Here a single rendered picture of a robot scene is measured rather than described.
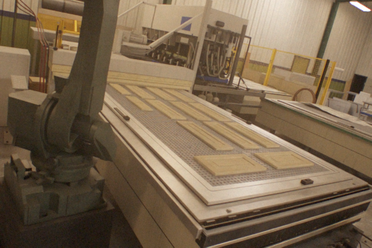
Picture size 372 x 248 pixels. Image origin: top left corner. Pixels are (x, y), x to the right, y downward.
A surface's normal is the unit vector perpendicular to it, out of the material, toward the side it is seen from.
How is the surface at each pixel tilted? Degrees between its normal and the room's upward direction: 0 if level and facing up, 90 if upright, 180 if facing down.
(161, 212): 90
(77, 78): 73
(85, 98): 88
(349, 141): 90
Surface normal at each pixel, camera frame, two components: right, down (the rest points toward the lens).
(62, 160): 0.26, 0.31
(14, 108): -0.21, 0.22
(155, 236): -0.84, -0.04
